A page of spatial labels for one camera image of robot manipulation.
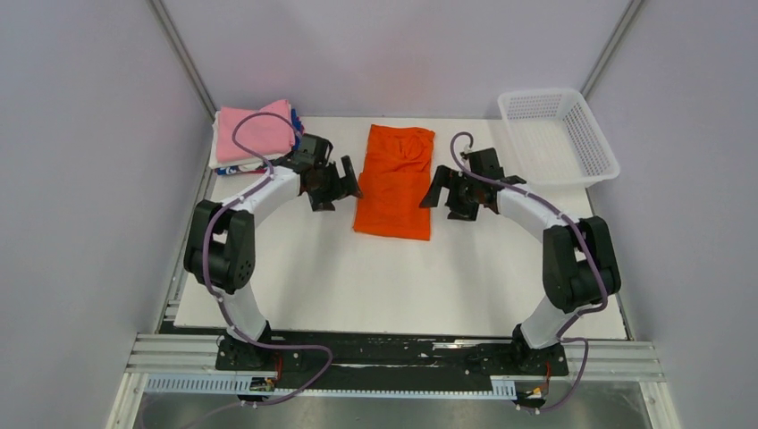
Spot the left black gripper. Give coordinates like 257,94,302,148
307,156,364,212

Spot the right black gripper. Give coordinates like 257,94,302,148
420,165,482,222

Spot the orange t-shirt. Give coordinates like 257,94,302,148
353,124,435,241

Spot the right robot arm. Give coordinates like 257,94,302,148
419,148,621,374

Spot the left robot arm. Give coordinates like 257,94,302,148
183,134,363,371

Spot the blue folded t-shirt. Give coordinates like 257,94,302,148
208,100,304,175

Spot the white plastic basket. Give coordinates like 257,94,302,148
497,88,620,189

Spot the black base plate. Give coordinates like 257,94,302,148
185,328,569,390

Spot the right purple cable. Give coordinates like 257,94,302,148
449,130,610,413

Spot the right corner metal post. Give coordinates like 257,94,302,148
579,0,647,100

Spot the corner metal post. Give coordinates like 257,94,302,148
146,0,216,121
579,0,647,100

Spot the aluminium frame rail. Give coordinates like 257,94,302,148
106,334,681,428

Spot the left corner metal post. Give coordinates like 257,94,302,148
146,0,216,121

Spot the white slotted cable duct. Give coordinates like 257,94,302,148
143,374,518,400

